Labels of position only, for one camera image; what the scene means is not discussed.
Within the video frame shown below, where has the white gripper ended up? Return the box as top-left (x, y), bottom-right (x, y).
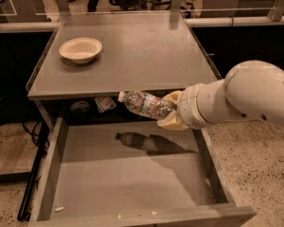
top-left (157, 83), bottom-right (210, 131)

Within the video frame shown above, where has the clear plastic water bottle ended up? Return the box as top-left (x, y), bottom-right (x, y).
top-left (118, 91), bottom-right (175, 120)

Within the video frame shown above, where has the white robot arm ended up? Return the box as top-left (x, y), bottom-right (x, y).
top-left (157, 61), bottom-right (284, 131)

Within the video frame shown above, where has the open grey top drawer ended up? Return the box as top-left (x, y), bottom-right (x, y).
top-left (28, 118), bottom-right (256, 227)

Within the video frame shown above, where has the grey metal cabinet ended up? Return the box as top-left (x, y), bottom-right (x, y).
top-left (26, 10), bottom-right (224, 131)

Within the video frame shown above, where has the white tag label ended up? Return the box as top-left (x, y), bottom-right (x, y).
top-left (95, 96), bottom-right (116, 113)

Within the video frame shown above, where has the white paper bowl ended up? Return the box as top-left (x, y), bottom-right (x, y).
top-left (59, 38), bottom-right (102, 64)

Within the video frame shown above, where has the small white scrap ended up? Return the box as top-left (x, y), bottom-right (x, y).
top-left (55, 206), bottom-right (64, 212)

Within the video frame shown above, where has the black cable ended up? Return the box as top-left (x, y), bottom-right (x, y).
top-left (21, 120), bottom-right (50, 149)

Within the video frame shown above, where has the black floor rail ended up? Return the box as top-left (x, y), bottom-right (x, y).
top-left (17, 122), bottom-right (49, 221)

